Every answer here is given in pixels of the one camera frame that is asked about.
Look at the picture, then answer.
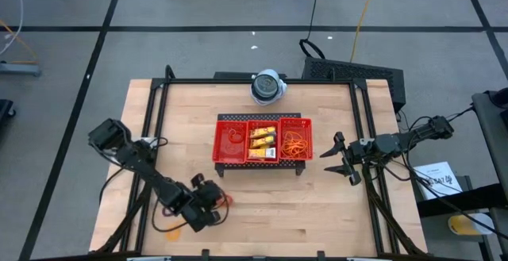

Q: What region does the grey table foot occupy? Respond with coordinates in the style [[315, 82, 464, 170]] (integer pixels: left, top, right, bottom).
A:
[[0, 61, 43, 77]]

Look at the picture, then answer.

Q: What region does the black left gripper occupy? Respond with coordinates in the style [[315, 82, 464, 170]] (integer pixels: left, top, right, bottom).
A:
[[180, 173, 229, 234]]

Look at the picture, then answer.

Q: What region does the black perforated metal riser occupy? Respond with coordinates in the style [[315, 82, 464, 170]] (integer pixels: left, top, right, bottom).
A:
[[215, 113, 307, 178]]

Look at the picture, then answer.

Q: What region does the black left arm base cable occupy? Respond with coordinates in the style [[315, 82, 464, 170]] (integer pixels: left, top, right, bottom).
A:
[[98, 168, 122, 205]]

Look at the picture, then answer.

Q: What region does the black long floor cable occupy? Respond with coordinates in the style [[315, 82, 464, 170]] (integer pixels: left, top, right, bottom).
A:
[[398, 159, 508, 240]]

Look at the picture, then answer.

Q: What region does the yellow hanging cable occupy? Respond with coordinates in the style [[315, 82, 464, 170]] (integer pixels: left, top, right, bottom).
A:
[[348, 0, 381, 63]]

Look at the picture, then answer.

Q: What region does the yellow green crayon pack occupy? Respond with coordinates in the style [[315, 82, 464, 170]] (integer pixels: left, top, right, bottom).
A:
[[249, 126, 278, 139]]

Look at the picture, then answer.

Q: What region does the black chair base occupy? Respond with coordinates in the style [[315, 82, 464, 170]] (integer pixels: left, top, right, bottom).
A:
[[0, 98, 17, 129]]

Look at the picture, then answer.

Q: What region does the yellow white bottle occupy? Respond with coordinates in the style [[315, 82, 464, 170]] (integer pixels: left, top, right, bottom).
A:
[[447, 212, 496, 236]]

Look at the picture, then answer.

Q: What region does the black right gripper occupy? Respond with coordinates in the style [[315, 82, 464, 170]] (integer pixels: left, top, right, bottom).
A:
[[319, 130, 379, 187]]

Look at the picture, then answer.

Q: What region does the black side table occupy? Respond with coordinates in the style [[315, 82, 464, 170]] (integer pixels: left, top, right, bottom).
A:
[[471, 87, 508, 261]]

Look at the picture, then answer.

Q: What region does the black hanging cable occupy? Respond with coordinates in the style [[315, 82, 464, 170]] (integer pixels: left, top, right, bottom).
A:
[[298, 0, 327, 60]]

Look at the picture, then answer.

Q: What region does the white floor cable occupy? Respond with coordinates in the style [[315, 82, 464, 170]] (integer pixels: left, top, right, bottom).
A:
[[0, 0, 25, 56]]

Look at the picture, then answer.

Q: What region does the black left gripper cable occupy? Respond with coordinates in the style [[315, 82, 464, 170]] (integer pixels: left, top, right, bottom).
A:
[[150, 191, 232, 233]]

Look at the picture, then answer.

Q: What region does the white round spot lamp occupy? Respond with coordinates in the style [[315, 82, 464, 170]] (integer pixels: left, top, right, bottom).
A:
[[249, 68, 288, 106]]

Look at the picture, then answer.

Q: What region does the white printed booklet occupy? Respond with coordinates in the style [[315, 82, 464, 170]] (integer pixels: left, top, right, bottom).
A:
[[412, 160, 464, 202]]

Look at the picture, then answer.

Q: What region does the white coiled lamp cable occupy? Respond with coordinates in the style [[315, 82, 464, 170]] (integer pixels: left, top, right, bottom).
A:
[[252, 94, 285, 107]]

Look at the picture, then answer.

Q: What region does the red plastic slotted basket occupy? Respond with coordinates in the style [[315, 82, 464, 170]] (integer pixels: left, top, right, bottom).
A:
[[277, 117, 314, 162], [212, 120, 248, 163], [244, 120, 281, 164]]

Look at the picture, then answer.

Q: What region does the black shelf bar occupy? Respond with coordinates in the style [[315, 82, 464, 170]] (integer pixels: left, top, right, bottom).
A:
[[416, 182, 508, 218]]

